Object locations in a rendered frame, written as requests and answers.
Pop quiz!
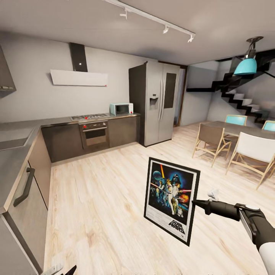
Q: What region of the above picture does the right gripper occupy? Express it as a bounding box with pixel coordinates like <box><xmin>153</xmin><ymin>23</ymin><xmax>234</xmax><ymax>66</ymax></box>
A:
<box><xmin>192</xmin><ymin>200</ymin><xmax>227</xmax><ymax>217</ymax></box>

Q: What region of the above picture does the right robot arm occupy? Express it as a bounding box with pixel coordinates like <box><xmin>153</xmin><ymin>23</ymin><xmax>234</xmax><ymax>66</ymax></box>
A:
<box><xmin>192</xmin><ymin>188</ymin><xmax>275</xmax><ymax>275</ymax></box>

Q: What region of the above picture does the poster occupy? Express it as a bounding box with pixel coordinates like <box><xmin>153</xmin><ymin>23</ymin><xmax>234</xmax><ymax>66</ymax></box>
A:
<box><xmin>144</xmin><ymin>157</ymin><xmax>201</xmax><ymax>247</ymax></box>

